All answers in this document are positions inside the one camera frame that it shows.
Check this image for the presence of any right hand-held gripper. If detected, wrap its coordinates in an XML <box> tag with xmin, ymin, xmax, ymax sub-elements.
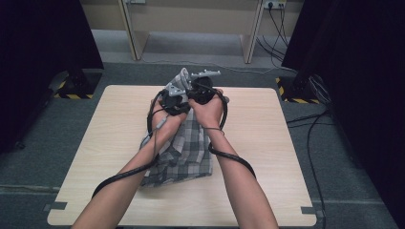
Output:
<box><xmin>190</xmin><ymin>69</ymin><xmax>222</xmax><ymax>105</ymax></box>

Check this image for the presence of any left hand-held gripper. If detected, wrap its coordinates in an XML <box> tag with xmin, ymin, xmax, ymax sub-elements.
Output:
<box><xmin>159</xmin><ymin>83</ymin><xmax>192</xmax><ymax>116</ymax></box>

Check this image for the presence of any grey white plaid shirt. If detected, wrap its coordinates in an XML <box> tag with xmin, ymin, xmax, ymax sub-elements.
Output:
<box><xmin>139</xmin><ymin>67</ymin><xmax>214</xmax><ymax>188</ymax></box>

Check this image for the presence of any person's left hand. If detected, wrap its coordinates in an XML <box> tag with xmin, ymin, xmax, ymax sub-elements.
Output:
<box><xmin>150</xmin><ymin>99</ymin><xmax>189</xmax><ymax>141</ymax></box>

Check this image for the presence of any person's right hand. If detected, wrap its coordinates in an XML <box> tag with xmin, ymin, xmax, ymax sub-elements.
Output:
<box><xmin>187</xmin><ymin>89</ymin><xmax>225</xmax><ymax>131</ymax></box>

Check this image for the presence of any thin dark wristband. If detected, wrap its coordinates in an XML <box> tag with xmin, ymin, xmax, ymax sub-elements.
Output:
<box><xmin>202</xmin><ymin>126</ymin><xmax>225</xmax><ymax>136</ymax></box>

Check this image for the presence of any black stand base striped tape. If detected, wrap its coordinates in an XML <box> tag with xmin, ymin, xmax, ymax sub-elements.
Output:
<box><xmin>49</xmin><ymin>69</ymin><xmax>103</xmax><ymax>99</ymax></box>
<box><xmin>275</xmin><ymin>75</ymin><xmax>321</xmax><ymax>104</ymax></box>

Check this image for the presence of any white power strip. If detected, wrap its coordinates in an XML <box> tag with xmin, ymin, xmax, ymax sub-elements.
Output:
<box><xmin>263</xmin><ymin>0</ymin><xmax>287</xmax><ymax>10</ymax></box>

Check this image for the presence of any black curtain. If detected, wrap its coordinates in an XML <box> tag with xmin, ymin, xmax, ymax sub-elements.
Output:
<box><xmin>281</xmin><ymin>0</ymin><xmax>405</xmax><ymax>229</ymax></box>
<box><xmin>0</xmin><ymin>0</ymin><xmax>104</xmax><ymax>154</ymax></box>

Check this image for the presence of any thin grey cable with plug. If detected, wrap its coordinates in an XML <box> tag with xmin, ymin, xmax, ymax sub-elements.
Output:
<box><xmin>139</xmin><ymin>115</ymin><xmax>169</xmax><ymax>160</ymax></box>

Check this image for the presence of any white floor cable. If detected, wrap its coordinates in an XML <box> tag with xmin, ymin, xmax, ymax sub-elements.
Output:
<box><xmin>141</xmin><ymin>58</ymin><xmax>299</xmax><ymax>74</ymax></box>

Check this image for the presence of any thick black right gripper cable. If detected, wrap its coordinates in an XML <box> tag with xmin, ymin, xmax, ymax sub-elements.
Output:
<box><xmin>208</xmin><ymin>89</ymin><xmax>257</xmax><ymax>179</ymax></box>

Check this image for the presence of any thick black gripper cable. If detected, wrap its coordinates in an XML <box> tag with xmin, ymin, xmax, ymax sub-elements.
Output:
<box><xmin>208</xmin><ymin>89</ymin><xmax>257</xmax><ymax>179</ymax></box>
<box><xmin>92</xmin><ymin>90</ymin><xmax>166</xmax><ymax>198</ymax></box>

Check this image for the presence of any beige wooden desk frame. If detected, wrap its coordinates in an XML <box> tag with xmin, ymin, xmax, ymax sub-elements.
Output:
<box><xmin>78</xmin><ymin>0</ymin><xmax>305</xmax><ymax>65</ymax></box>

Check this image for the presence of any thick black left gripper cable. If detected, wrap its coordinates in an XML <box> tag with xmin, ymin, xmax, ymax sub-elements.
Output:
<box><xmin>92</xmin><ymin>90</ymin><xmax>166</xmax><ymax>198</ymax></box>

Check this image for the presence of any black power cable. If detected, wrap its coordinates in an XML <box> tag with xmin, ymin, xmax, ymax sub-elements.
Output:
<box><xmin>267</xmin><ymin>2</ymin><xmax>289</xmax><ymax>49</ymax></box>

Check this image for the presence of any pair of black floor cables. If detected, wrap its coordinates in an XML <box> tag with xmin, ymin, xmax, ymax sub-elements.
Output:
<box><xmin>286</xmin><ymin>109</ymin><xmax>333</xmax><ymax>129</ymax></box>

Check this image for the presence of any long black floor cable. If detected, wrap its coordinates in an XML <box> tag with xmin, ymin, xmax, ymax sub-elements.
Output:
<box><xmin>306</xmin><ymin>113</ymin><xmax>328</xmax><ymax>229</ymax></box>

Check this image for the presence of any cable bundle on stand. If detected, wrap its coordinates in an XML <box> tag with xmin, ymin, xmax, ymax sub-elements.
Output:
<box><xmin>307</xmin><ymin>73</ymin><xmax>333</xmax><ymax>113</ymax></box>

